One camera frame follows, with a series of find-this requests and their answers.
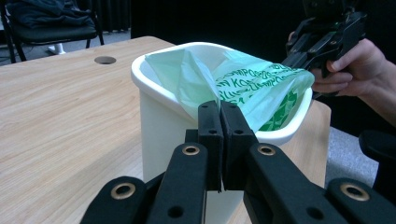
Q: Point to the white plastic bin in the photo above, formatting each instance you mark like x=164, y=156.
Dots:
x=165, y=130

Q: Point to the green printed plastic bag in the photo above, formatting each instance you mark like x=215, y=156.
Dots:
x=249, y=84

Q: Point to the dark cloth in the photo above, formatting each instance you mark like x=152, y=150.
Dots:
x=46, y=12

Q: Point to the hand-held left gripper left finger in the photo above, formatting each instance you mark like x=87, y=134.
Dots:
x=211, y=140

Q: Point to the round table grommet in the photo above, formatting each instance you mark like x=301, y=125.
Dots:
x=105, y=60

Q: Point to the white desk leg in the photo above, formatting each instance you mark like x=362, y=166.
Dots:
x=56, y=49

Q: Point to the dark rounded object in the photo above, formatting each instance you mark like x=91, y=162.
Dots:
x=379, y=149

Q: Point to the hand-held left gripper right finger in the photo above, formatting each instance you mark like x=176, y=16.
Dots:
x=236, y=140

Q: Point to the black folding chair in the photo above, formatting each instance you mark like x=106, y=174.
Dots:
x=46, y=34

